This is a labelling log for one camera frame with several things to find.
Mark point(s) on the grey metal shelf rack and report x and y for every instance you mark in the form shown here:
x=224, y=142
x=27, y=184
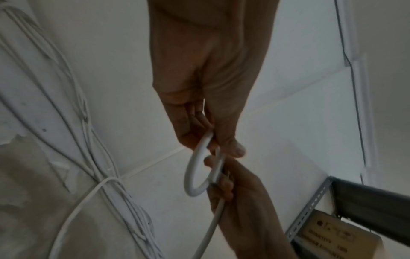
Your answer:
x=368, y=202

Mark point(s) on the person's right hand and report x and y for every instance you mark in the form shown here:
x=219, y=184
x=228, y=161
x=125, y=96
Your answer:
x=253, y=217

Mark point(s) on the person's left hand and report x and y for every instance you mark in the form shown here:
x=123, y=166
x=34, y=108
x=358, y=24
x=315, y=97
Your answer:
x=211, y=63

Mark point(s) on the brown cardboard box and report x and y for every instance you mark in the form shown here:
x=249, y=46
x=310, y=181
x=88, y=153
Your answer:
x=336, y=235

